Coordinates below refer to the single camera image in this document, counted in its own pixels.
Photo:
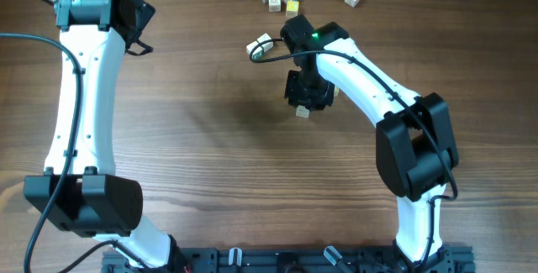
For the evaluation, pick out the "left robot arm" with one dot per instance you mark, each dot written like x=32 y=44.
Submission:
x=79 y=190

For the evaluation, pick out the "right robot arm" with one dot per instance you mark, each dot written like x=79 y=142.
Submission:
x=415 y=145

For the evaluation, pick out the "white block green side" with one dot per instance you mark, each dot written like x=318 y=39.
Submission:
x=254 y=50

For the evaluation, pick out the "white block brown drawing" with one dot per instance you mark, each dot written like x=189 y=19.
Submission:
x=274 y=5

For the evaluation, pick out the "white plain wooden block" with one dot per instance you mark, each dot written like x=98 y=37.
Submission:
x=266 y=42

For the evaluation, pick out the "red letter A block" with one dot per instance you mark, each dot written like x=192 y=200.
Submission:
x=302 y=112

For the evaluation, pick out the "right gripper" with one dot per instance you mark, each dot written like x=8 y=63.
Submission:
x=292 y=93

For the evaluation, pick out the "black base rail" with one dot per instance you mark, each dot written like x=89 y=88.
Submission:
x=365 y=259

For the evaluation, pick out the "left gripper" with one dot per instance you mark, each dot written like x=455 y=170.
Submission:
x=149 y=11

